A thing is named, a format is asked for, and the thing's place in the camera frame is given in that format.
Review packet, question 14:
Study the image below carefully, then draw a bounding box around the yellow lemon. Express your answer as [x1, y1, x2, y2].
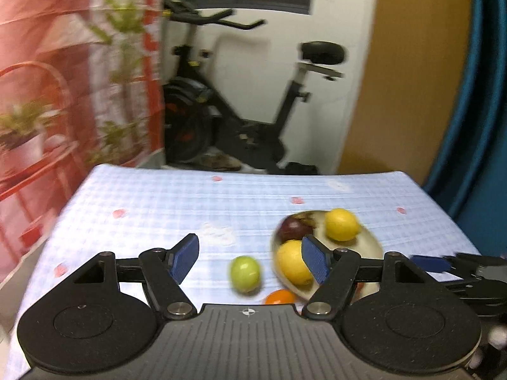
[325, 208, 361, 242]
[276, 240, 315, 288]

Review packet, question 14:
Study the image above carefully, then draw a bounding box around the beige round plate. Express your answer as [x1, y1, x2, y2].
[270, 210, 385, 301]

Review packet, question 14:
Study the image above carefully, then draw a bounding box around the dark purple mangosteen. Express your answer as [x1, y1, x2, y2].
[276, 212, 318, 244]

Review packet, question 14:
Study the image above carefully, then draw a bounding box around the black exercise bike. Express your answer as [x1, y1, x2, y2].
[162, 0, 347, 175]

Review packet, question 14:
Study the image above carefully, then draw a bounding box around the green round fruit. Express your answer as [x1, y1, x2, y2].
[230, 255, 262, 294]

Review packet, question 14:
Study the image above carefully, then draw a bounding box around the blue curtain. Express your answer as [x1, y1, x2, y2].
[422, 0, 507, 246]

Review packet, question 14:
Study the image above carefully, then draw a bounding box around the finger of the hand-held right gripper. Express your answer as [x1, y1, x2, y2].
[410, 252, 482, 276]

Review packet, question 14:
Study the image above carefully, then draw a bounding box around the small orange tangerine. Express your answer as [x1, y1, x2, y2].
[265, 289, 297, 305]

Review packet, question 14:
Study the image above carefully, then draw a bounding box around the printed backdrop cloth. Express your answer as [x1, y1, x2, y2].
[0, 0, 165, 286]

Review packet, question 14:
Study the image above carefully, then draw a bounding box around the person's right hand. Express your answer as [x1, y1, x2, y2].
[487, 320, 507, 350]

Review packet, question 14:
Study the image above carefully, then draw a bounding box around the wooden door panel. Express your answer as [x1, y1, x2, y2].
[337, 0, 476, 185]

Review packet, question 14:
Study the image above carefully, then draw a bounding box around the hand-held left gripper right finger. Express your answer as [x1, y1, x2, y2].
[301, 235, 427, 321]

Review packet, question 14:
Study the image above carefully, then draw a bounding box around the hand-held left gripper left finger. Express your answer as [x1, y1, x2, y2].
[73, 233, 200, 321]

